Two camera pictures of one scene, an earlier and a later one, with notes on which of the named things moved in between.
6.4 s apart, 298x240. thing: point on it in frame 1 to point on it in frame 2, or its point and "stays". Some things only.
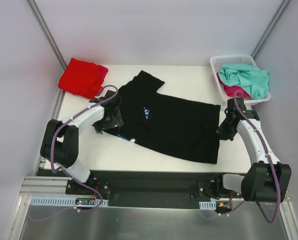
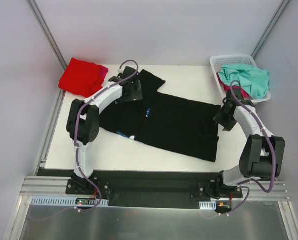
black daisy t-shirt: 179,126 stays
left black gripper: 108,125 to 134,91
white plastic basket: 216,63 stays
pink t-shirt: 103,71 stays
